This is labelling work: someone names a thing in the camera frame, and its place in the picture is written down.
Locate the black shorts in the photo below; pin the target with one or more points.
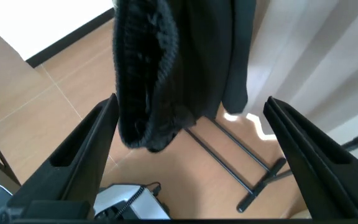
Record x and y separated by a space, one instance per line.
179 62

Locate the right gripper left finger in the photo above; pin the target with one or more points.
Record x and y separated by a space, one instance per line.
73 174

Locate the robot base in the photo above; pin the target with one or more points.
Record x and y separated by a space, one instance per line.
135 202

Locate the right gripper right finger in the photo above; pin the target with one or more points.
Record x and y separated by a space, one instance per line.
322 174

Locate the black clothes rack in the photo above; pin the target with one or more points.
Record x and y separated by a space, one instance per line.
261 185

